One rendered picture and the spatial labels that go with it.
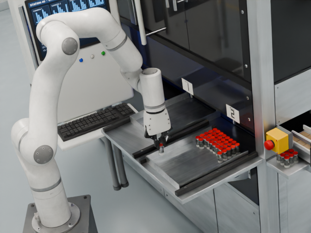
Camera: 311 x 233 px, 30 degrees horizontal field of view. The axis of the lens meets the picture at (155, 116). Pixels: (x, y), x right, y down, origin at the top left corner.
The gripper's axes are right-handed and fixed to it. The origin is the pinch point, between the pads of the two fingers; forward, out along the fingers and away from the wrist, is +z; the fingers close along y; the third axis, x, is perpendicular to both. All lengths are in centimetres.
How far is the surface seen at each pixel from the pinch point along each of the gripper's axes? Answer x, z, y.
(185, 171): 7.4, 12.5, -6.6
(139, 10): -54, -38, -19
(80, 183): -137, 95, 10
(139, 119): -42.4, 10.2, -7.1
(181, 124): -26.3, 10.5, -21.4
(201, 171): 11.0, 12.5, -11.7
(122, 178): -90, 71, -7
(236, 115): 3.8, -2.8, -34.0
